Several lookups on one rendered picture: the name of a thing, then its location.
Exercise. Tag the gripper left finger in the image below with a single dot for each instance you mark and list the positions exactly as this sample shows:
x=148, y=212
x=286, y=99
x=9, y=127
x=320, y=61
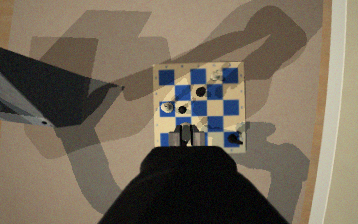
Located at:
x=175, y=138

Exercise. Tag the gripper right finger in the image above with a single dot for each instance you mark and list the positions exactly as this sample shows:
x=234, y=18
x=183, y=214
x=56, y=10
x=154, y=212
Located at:
x=197, y=137

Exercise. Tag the blue and cream chessboard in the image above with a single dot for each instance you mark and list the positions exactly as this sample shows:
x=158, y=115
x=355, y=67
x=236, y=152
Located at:
x=219, y=113

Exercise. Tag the white chess piece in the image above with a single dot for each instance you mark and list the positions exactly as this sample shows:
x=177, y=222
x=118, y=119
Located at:
x=215, y=75

